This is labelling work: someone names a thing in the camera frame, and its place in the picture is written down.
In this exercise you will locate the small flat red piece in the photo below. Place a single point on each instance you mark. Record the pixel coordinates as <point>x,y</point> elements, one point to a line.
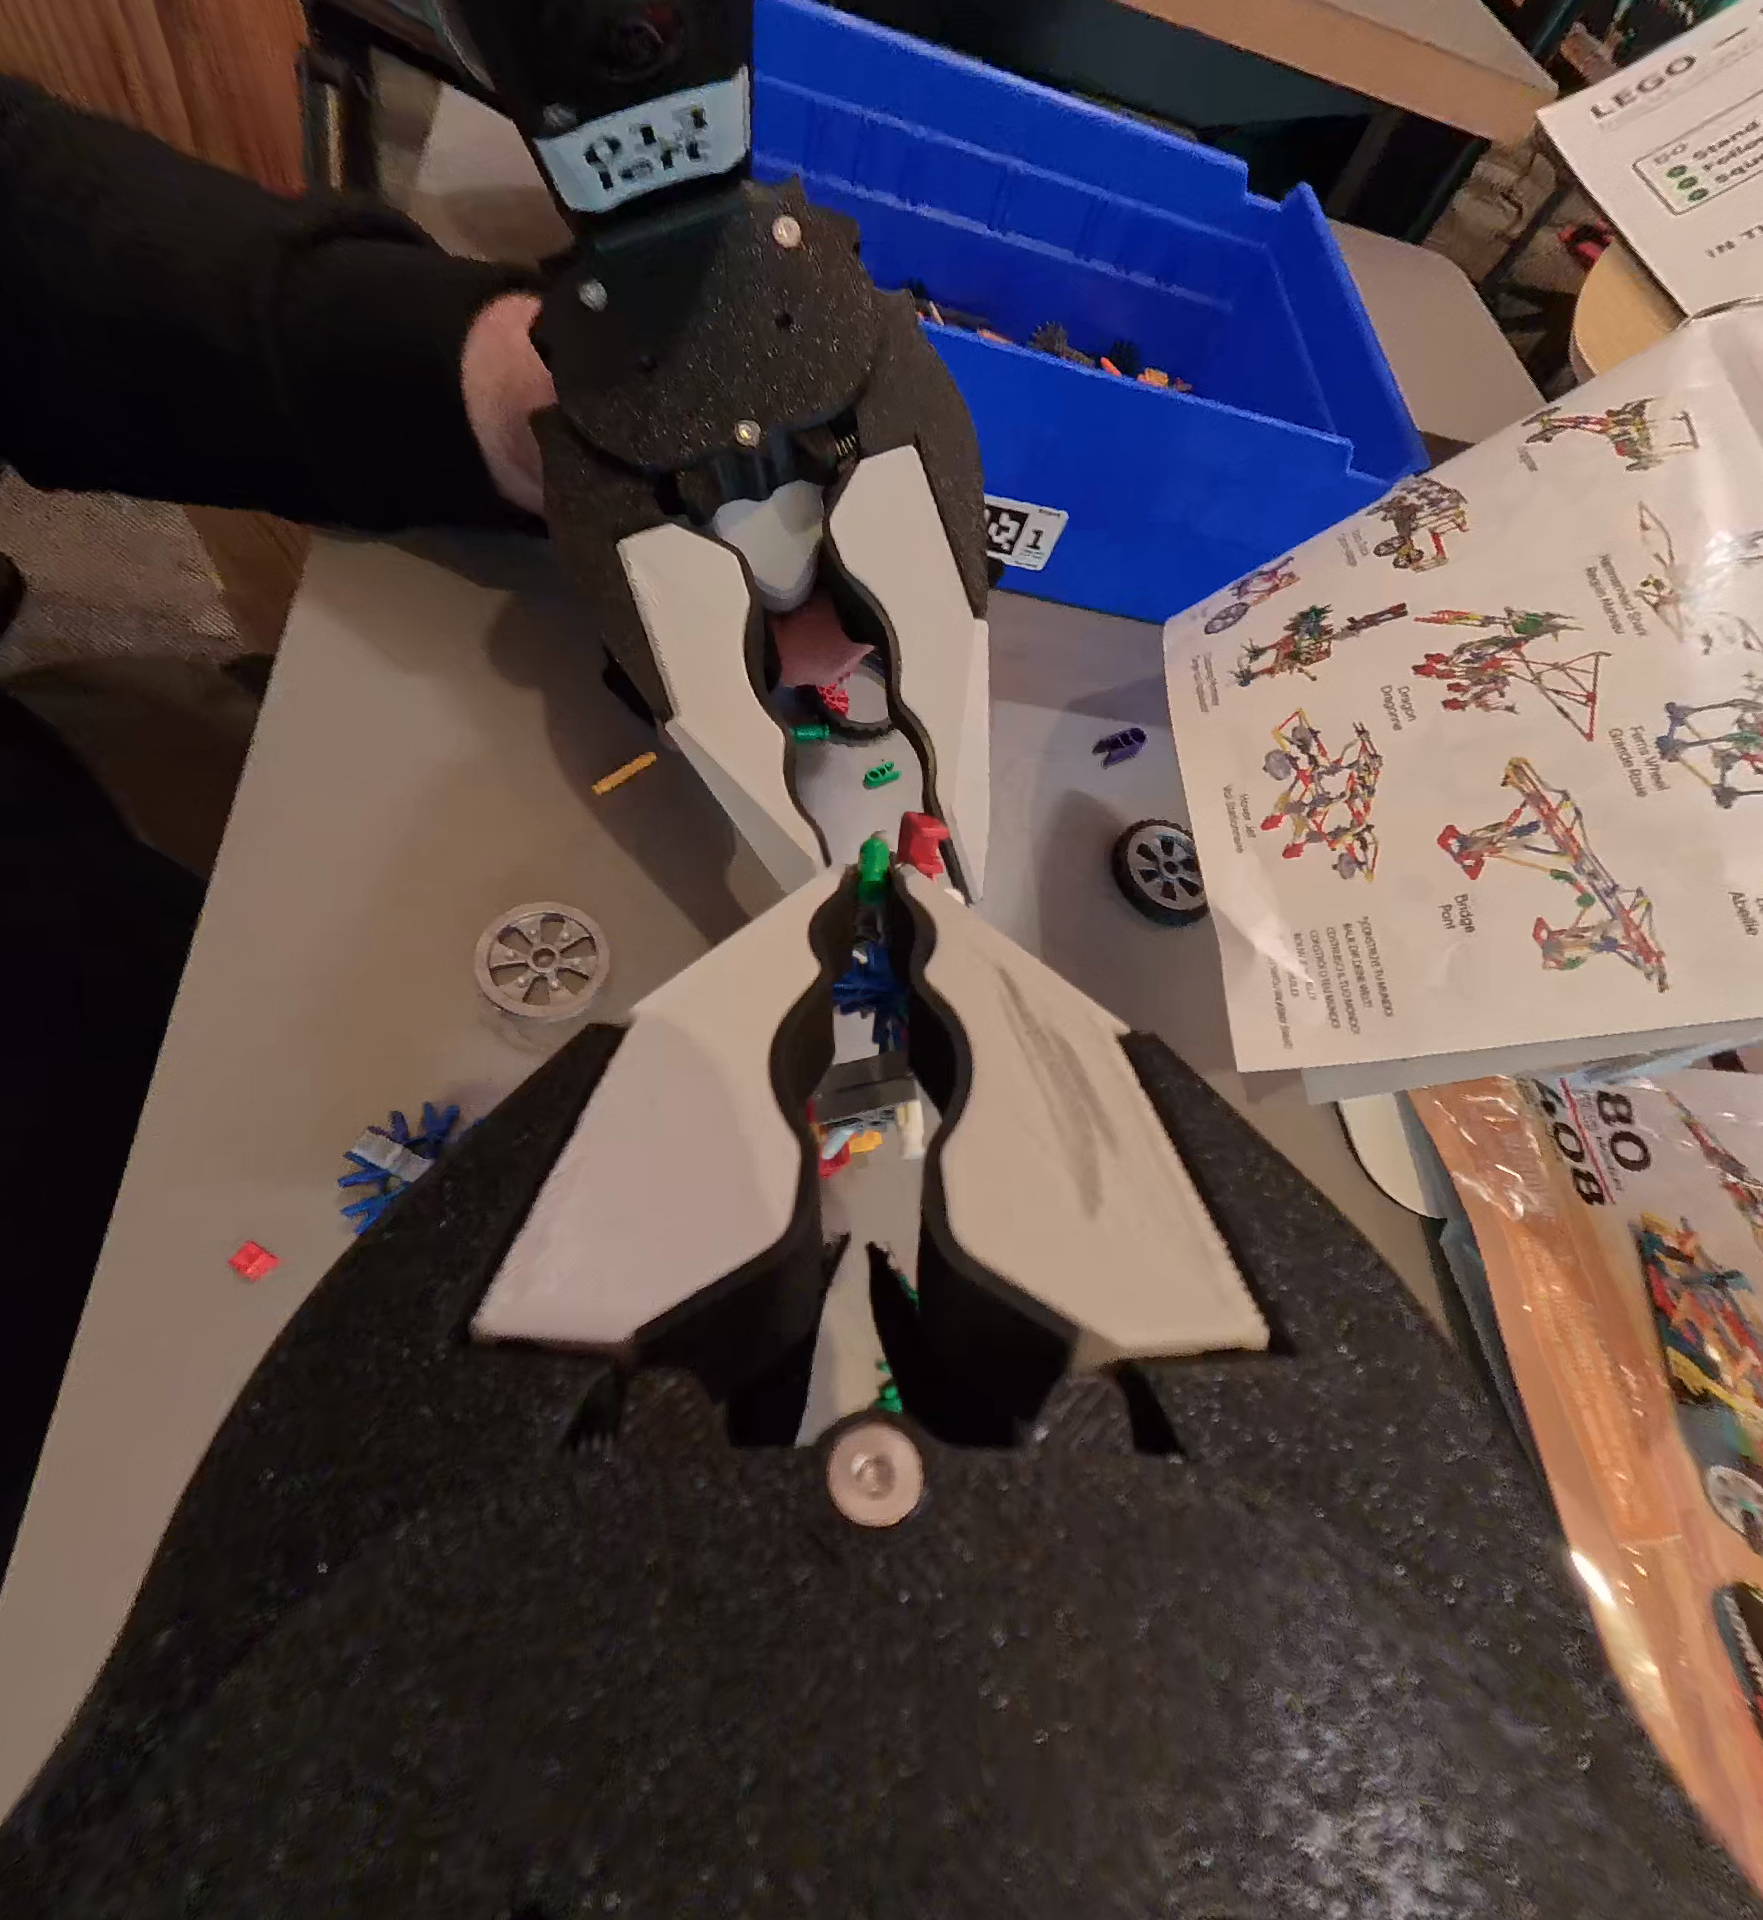
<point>253,1260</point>

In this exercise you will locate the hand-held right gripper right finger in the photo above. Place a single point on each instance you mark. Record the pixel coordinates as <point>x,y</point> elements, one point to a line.
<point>1093,1185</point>

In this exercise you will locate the grey spoked wheel hub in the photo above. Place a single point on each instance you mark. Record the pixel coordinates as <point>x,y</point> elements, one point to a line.
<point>489,961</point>

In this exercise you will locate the white booklet stand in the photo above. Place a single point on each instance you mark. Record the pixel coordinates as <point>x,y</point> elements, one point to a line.
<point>1384,1161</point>

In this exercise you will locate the round wooden stool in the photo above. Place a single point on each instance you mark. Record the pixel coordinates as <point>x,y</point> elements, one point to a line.
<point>1616,315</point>

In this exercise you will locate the black toy wheel grey hub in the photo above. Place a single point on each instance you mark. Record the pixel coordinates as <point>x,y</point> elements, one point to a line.
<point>1159,873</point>

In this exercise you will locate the purple connector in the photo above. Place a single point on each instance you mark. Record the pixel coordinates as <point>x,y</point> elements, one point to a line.
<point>1122,746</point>

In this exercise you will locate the person's left forearm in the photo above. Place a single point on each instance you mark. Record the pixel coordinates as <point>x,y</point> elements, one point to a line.
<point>221,345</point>

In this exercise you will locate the open toy instruction booklet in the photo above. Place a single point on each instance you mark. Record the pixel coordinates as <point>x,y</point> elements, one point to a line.
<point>1495,676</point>

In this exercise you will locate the person's left hand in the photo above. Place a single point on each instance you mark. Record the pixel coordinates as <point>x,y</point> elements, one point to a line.
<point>508,405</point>

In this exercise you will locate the small ridged yellow rod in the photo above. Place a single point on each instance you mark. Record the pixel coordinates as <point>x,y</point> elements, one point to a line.
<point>624,772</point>

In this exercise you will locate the multicolour construction toy model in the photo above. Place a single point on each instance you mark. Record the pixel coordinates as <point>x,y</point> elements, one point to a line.
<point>867,991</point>

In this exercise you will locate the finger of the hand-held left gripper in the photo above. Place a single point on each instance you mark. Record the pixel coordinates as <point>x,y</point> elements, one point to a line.
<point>935,599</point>
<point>700,659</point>

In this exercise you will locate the pile of toy pieces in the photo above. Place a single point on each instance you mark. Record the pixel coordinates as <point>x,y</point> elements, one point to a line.
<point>1075,347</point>

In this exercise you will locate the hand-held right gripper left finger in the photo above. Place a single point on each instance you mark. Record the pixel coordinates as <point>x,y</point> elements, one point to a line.
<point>656,1185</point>

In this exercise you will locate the small red snowflake connector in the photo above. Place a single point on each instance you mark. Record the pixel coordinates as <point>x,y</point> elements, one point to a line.
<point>830,701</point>

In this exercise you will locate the bundle of red yellow rods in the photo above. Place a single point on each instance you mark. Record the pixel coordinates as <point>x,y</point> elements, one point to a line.
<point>844,1147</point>

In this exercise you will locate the blue plastic bin with tag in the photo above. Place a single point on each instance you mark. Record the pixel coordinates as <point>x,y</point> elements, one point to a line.
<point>1122,301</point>

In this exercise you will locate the white instruction sheet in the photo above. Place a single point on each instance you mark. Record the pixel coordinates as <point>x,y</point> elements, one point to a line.
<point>1721,149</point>

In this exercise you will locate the long wooden desk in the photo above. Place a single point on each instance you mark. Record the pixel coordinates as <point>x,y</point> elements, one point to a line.
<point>1346,60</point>

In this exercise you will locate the orange toy packaging bag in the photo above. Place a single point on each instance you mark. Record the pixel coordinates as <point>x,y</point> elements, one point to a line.
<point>1647,1424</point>

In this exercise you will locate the blue snowflake connector with grey piece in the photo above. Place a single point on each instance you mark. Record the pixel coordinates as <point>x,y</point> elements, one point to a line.
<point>395,1158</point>

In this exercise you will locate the wooden post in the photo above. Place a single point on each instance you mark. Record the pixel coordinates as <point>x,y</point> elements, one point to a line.
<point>146,75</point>

